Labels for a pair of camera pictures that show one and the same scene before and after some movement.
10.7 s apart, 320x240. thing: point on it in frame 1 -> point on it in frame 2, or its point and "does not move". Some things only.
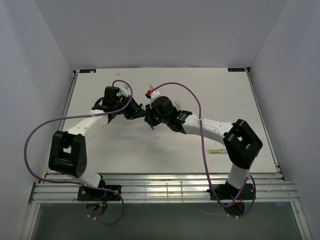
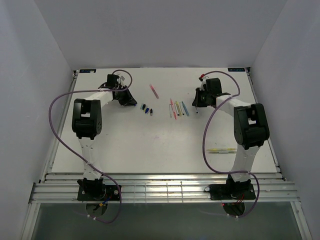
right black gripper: [150, 110] -> [197, 102]
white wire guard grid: [158, 193] does not move
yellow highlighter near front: [216, 151] does not move
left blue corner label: [87, 70] does not move
